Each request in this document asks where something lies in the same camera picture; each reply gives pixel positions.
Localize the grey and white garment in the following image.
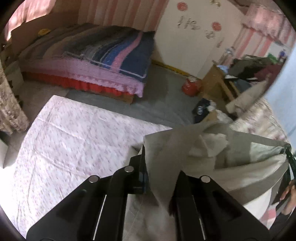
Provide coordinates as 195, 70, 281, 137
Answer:
123, 122, 288, 240

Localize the wooden side table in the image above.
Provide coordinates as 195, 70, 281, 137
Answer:
201, 65, 239, 113

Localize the person's hand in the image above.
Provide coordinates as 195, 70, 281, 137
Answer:
280, 180, 296, 215

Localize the white door with stickers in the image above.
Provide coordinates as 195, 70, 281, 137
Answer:
152, 1, 243, 79

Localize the floral and blue curtain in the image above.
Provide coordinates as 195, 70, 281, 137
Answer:
265, 48, 296, 147

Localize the red plastic bag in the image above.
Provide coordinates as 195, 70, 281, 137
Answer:
182, 76, 202, 97

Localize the pile of dark clothes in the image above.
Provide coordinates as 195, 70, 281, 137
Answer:
228, 55, 285, 88

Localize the far bed with striped blanket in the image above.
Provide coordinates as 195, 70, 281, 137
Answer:
18, 24, 155, 97

